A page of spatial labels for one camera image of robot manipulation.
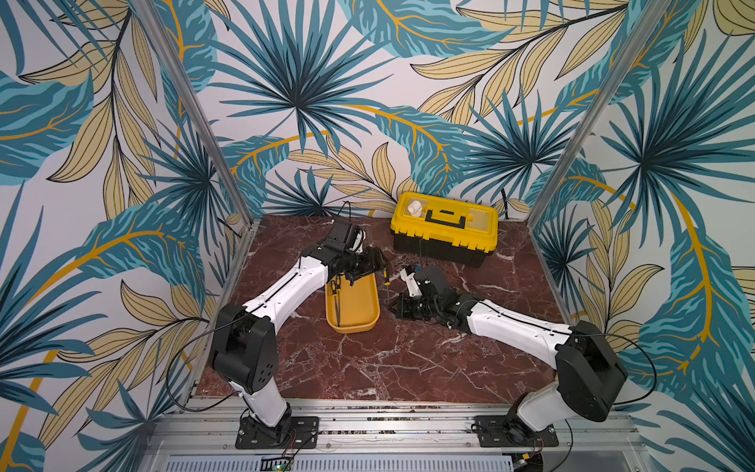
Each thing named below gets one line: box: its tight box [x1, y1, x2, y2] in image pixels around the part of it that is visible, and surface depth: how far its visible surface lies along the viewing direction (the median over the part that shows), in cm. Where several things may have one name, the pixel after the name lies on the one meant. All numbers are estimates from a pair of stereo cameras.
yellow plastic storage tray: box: [325, 273, 381, 335], surface depth 97 cm
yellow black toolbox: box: [390, 191, 500, 268], surface depth 99 cm
